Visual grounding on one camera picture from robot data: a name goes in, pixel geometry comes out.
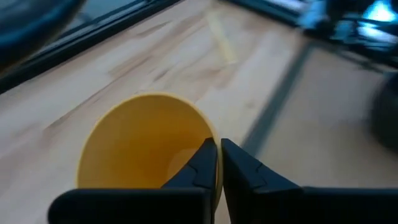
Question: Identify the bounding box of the yellow straw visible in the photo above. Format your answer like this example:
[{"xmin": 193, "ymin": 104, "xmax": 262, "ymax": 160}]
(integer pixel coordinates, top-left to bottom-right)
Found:
[{"xmin": 206, "ymin": 11, "xmax": 239, "ymax": 65}]

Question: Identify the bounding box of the yellow ribbed cup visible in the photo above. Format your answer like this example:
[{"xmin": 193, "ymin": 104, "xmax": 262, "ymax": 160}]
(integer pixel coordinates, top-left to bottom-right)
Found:
[{"xmin": 76, "ymin": 92, "xmax": 224, "ymax": 210}]

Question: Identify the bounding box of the dark blue rounded object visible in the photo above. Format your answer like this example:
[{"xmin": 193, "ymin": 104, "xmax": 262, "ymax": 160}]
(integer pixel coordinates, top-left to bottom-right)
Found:
[{"xmin": 0, "ymin": 0, "xmax": 86, "ymax": 68}]

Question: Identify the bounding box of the dark grey bowl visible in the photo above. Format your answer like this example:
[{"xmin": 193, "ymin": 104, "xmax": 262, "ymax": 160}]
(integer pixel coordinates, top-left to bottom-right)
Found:
[{"xmin": 369, "ymin": 72, "xmax": 398, "ymax": 153}]

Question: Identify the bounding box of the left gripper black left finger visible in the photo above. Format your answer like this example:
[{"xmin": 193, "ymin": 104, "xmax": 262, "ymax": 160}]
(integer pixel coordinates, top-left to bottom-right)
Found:
[{"xmin": 47, "ymin": 137, "xmax": 218, "ymax": 224}]

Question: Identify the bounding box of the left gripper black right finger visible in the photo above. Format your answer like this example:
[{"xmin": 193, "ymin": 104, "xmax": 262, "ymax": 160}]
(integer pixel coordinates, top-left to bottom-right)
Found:
[{"xmin": 220, "ymin": 138, "xmax": 398, "ymax": 224}]

